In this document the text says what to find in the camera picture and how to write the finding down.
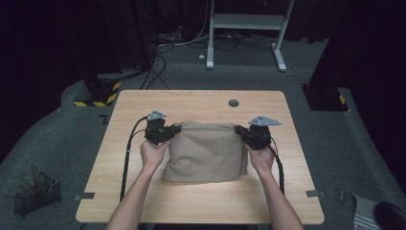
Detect black post base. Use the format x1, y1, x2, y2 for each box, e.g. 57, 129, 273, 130
301, 83, 350, 112

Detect khaki shorts with black drawstring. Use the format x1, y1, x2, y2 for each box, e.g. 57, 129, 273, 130
162, 120, 249, 184

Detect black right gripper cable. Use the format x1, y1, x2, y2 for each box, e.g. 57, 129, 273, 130
267, 137, 286, 196

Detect person's right hand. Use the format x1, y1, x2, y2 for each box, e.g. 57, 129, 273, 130
245, 143, 276, 175

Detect striped cloth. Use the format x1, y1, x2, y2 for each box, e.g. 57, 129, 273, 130
352, 193, 386, 230

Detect black floor cables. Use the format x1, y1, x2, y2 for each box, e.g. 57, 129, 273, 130
139, 33, 276, 91

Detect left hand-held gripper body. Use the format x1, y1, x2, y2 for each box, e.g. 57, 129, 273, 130
144, 109, 171, 146

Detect black post with striped base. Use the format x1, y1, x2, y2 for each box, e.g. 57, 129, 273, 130
74, 71, 123, 108

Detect white metal stand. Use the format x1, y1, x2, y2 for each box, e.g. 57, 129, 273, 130
205, 0, 296, 73

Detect black wire basket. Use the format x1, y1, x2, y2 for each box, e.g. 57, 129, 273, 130
13, 172, 61, 217

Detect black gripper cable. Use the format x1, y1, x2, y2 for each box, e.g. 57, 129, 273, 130
267, 137, 286, 196
119, 116, 150, 202

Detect grey tape strip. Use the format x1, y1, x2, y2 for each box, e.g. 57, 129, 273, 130
74, 192, 96, 202
305, 190, 327, 199

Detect white floor cable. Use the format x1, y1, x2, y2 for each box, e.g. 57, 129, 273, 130
156, 0, 213, 48

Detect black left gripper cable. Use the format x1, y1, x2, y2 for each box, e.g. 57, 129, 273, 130
119, 116, 150, 202

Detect wooden sticks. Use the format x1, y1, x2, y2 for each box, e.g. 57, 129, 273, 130
30, 164, 43, 195

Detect person's left hand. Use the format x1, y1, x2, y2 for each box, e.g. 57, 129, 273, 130
139, 138, 171, 171

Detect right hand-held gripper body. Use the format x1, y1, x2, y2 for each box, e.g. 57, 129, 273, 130
247, 115, 282, 150

